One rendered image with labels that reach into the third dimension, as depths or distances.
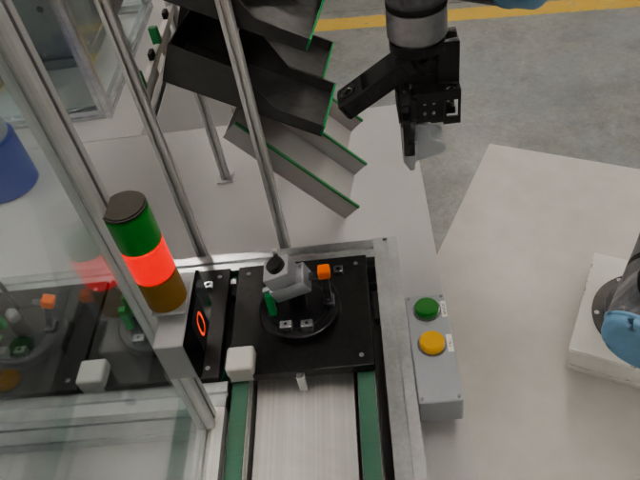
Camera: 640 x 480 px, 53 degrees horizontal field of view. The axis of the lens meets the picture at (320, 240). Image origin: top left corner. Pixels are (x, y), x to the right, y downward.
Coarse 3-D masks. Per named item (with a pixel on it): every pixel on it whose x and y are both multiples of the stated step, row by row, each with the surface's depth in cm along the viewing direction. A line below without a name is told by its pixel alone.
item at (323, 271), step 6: (324, 264) 105; (318, 270) 104; (324, 270) 104; (312, 276) 105; (318, 276) 105; (324, 276) 104; (324, 282) 106; (324, 288) 107; (324, 294) 108; (330, 294) 108; (330, 300) 109
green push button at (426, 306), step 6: (420, 300) 110; (426, 300) 110; (432, 300) 110; (414, 306) 110; (420, 306) 109; (426, 306) 109; (432, 306) 109; (438, 306) 109; (420, 312) 108; (426, 312) 108; (432, 312) 108; (426, 318) 109
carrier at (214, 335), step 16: (208, 272) 122; (224, 272) 121; (224, 288) 119; (224, 304) 116; (224, 320) 113; (208, 336) 111; (224, 336) 112; (208, 352) 109; (224, 352) 111; (208, 368) 107
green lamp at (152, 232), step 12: (144, 216) 68; (108, 228) 69; (120, 228) 68; (132, 228) 68; (144, 228) 69; (156, 228) 71; (120, 240) 69; (132, 240) 69; (144, 240) 70; (156, 240) 71; (132, 252) 70; (144, 252) 71
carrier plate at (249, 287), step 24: (312, 264) 120; (336, 264) 119; (360, 264) 118; (240, 288) 118; (336, 288) 115; (360, 288) 114; (240, 312) 114; (360, 312) 110; (240, 336) 110; (264, 336) 110; (336, 336) 108; (360, 336) 107; (264, 360) 106; (288, 360) 106; (312, 360) 105; (336, 360) 104; (360, 360) 104
